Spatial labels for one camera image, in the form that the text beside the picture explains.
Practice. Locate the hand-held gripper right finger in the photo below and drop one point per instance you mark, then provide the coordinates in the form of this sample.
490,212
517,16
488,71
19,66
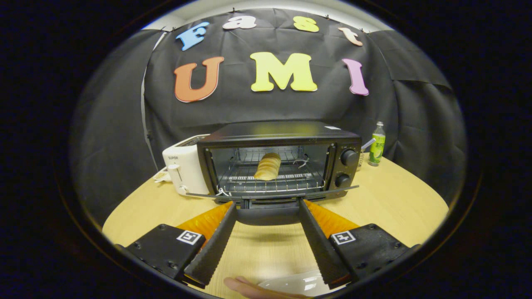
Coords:
322,245

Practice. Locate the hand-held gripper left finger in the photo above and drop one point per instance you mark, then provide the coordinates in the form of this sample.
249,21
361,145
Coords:
214,245

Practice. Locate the bread roll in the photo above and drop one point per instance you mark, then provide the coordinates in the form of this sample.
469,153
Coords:
268,166

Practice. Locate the black toaster oven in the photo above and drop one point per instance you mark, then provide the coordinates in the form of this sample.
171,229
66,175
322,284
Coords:
282,131

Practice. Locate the white pop-up toaster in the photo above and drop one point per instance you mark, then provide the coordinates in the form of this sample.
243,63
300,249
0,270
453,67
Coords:
183,166

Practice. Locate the white plate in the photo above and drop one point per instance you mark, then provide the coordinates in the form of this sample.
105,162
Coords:
291,284

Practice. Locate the metal mesh basket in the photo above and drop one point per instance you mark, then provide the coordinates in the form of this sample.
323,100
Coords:
364,161

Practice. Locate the green drink bottle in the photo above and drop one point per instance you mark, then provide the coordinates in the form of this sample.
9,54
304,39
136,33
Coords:
377,145

